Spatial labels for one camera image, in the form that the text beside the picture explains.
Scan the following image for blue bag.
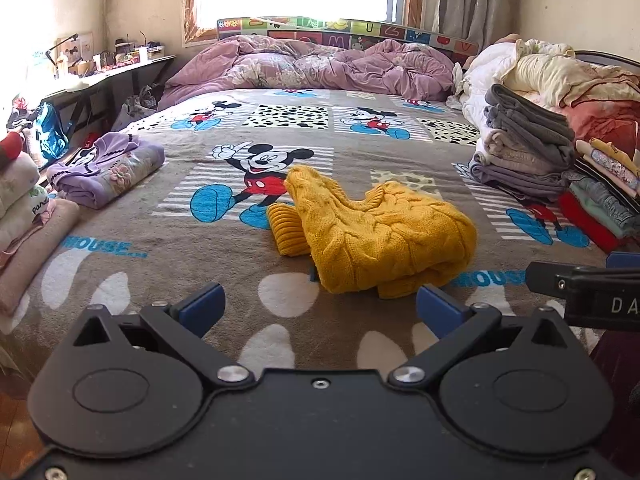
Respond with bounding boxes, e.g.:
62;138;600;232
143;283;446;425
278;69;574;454
35;102;70;168

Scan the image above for beige folded garment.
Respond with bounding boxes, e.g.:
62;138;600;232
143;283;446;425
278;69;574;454
475;130;566;176

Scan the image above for mint green folded garment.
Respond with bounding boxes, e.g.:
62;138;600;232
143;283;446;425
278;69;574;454
570;182;628;238

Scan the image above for dark grey folded garment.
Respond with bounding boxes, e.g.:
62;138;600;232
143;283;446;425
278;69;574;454
484;83;577;168

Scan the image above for white printed folded garment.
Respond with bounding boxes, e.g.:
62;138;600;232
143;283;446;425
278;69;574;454
0;152;51;251

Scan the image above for lilac folded garment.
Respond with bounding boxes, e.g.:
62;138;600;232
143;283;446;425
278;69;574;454
468;152;571;203

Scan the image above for yellow knit sweater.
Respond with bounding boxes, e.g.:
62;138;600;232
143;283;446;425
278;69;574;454
266;164;478;300

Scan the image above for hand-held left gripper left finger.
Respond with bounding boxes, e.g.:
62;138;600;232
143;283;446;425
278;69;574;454
70;282;256;391

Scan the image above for purple quilt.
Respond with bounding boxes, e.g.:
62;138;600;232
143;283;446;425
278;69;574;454
157;35;457;111

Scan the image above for dark maroon cloth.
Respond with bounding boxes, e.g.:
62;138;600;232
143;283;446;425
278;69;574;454
590;330;640;461

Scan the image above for yellow folded garment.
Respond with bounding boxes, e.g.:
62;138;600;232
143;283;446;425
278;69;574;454
589;137;640;176

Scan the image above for cream quilt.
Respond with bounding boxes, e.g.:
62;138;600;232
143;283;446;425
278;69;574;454
500;40;621;108

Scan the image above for floral folded garment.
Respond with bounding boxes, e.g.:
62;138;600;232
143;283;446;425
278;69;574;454
587;147;640;184

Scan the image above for colourful alphabet foam mat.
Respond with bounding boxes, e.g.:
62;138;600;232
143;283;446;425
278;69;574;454
216;16;481;56

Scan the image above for dark striped folded garment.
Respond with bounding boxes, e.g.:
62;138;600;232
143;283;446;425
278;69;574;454
574;155;640;201

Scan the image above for pink red quilt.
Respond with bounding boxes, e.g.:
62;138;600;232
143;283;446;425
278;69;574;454
557;72;640;156

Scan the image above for cartoon mouse printed blanket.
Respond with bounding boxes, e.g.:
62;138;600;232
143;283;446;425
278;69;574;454
0;87;640;401

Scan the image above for folded denim jeans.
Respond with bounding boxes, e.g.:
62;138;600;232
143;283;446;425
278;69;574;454
565;170;640;228

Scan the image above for purple folded cardigan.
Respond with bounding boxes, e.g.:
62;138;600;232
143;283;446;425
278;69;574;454
46;131;166;210

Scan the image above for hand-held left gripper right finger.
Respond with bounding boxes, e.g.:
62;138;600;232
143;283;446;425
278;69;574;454
387;283;568;391

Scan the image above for black desk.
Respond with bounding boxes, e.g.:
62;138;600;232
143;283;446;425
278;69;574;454
40;52;178;126

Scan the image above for assorted desk clutter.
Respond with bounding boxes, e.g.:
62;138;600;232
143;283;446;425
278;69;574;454
47;32;166;80

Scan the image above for red folded garment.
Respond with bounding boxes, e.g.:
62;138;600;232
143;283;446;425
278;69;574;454
557;191;626;253

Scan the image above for dark wooden headboard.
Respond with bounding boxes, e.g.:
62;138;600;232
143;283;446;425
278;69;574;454
572;49;640;78

